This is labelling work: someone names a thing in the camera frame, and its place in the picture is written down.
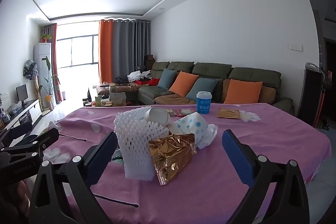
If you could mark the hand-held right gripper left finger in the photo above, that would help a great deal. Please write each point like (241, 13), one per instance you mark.
(101, 158)

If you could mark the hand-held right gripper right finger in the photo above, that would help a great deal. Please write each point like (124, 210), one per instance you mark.
(237, 158)

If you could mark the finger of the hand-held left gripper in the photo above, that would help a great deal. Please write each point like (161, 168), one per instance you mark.
(44, 138)
(21, 129)

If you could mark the white foam fruit net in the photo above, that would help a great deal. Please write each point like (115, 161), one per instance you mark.
(134, 140)

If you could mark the blue patterned white tissue pack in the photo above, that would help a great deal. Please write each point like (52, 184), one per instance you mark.
(189, 124)

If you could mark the gold foil snack wrapper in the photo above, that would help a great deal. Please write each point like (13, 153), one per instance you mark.
(170, 158)

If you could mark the white paper cup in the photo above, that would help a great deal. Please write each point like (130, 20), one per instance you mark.
(157, 115)

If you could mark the person's left hand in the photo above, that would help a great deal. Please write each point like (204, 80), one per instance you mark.
(22, 195)

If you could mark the white black tv cabinet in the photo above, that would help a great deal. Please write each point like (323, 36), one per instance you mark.
(26, 111)

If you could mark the blue white porcelain jar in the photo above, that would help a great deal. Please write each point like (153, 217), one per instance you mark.
(5, 116)

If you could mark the clear plastic wrapped bundle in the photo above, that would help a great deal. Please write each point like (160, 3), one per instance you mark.
(15, 107)

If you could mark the pink floral blanket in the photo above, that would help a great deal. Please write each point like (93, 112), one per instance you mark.
(210, 174)

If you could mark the small black monitor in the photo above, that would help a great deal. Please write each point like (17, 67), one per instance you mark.
(21, 92)

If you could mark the flat gold packet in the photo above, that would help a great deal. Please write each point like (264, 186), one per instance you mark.
(227, 113)

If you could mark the tall leafy floor plant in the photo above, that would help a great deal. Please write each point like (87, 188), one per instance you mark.
(48, 87)

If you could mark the cluster of glass jars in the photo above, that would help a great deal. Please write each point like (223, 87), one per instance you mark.
(103, 100)

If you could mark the cloth covered standing fan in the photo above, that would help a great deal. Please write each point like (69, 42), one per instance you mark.
(29, 69)

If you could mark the kraft paper pouch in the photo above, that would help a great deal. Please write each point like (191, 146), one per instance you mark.
(118, 99)

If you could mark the dark glass coffee table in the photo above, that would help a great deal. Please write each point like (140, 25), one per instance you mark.
(131, 103)

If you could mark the blue paper cup with lid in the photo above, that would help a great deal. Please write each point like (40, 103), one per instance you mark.
(204, 104)

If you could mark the orange sofa cushion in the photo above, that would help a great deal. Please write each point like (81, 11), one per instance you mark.
(182, 83)
(242, 91)

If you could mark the red round snack packet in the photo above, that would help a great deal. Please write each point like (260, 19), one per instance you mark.
(186, 112)

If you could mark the white standing air conditioner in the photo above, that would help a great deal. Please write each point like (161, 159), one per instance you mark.
(42, 53)

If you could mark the blue sofa cushion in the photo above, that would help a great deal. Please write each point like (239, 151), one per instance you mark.
(202, 86)
(166, 78)

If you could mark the striped grey orange curtain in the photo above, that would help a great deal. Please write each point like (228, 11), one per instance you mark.
(53, 56)

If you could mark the dark clothing pile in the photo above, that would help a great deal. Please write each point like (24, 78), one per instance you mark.
(122, 79)

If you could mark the small gold white snack packet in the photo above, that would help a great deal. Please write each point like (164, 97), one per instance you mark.
(170, 112)

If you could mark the white folded clothes pile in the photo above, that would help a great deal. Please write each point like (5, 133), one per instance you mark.
(137, 75)

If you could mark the red cloth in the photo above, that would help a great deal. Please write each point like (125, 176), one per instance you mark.
(151, 82)

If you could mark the green sectional sofa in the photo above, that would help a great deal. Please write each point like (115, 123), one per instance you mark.
(210, 69)

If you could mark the large window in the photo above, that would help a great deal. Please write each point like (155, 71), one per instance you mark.
(78, 50)

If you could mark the small potted green plant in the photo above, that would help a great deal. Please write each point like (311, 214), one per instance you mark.
(45, 37)

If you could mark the black standing heater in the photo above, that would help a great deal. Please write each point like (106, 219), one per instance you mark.
(308, 92)

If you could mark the cardboard boxes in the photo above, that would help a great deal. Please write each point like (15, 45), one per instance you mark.
(150, 61)

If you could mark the white wall sockets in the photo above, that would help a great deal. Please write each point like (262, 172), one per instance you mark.
(4, 96)

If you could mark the white wall light switch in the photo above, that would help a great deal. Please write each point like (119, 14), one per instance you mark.
(295, 47)

